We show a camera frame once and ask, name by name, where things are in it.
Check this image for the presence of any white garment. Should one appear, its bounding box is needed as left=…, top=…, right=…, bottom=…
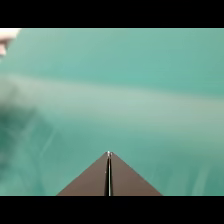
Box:
left=0, top=28, right=22, bottom=58

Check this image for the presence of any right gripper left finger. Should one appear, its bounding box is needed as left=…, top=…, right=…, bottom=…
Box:
left=56, top=151, right=110, bottom=197

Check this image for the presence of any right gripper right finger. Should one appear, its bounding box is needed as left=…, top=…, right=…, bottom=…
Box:
left=108, top=151, right=163, bottom=197

